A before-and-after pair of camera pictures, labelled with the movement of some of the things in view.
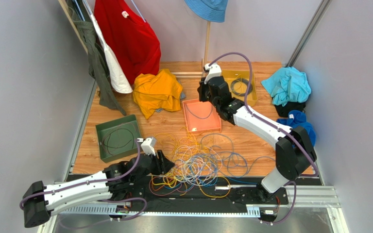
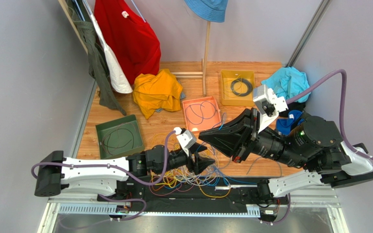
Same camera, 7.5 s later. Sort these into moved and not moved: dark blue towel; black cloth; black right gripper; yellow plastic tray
Moved: black right gripper
Not moved: black cloth; dark blue towel; yellow plastic tray
